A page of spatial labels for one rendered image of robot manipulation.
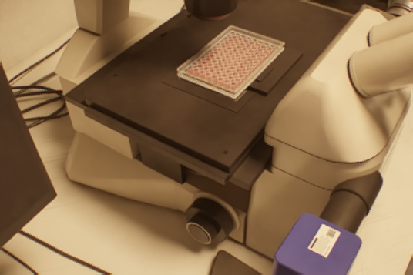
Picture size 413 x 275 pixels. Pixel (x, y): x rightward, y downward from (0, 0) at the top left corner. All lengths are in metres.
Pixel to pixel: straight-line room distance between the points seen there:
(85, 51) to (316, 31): 0.33
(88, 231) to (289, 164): 0.34
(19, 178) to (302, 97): 0.28
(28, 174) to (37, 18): 0.65
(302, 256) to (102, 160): 0.39
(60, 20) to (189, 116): 0.66
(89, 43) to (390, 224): 0.51
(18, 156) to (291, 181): 0.28
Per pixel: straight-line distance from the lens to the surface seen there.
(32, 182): 0.48
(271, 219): 0.57
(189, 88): 0.57
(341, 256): 0.41
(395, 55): 0.43
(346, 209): 0.45
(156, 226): 0.68
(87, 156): 0.73
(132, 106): 0.55
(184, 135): 0.50
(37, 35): 1.09
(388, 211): 0.73
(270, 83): 0.56
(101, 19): 0.66
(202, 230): 0.59
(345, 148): 0.45
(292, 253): 0.41
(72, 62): 0.68
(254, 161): 0.51
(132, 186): 0.69
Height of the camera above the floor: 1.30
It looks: 44 degrees down
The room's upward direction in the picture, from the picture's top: 2 degrees counter-clockwise
